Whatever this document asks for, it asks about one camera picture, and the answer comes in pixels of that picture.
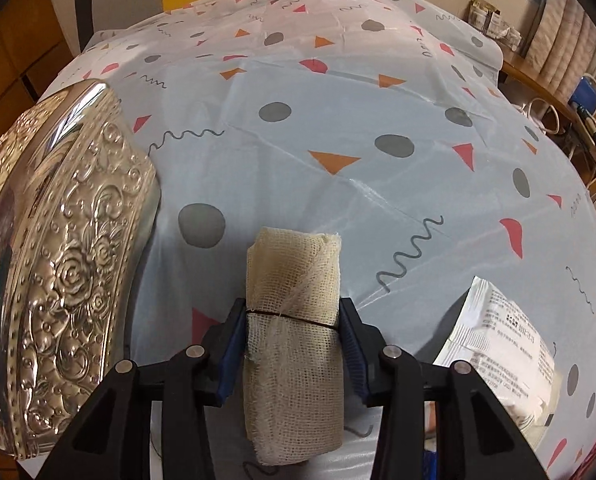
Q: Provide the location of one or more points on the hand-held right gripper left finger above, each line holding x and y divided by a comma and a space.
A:
230, 355

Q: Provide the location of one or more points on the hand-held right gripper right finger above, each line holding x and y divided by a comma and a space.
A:
353, 355

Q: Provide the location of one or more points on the beige gauze roll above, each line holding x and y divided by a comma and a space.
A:
293, 270

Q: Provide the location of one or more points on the silver embossed metal box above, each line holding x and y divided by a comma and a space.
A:
67, 260

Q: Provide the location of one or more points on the white printed plastic packet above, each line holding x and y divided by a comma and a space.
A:
498, 330

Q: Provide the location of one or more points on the patterned light blue tablecloth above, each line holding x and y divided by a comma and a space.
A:
328, 110

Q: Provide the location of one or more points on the white tote bag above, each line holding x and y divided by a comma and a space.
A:
542, 122

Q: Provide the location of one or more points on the wooden desk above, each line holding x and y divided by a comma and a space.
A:
533, 75

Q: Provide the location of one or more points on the blue folding chair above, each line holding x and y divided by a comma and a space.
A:
585, 92

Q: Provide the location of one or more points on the boxes on wooden desk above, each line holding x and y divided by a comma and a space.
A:
493, 22

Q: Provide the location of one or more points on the brown wooden wardrobe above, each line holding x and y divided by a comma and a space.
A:
27, 35

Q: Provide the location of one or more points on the patterned beige curtain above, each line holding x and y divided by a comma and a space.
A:
563, 35

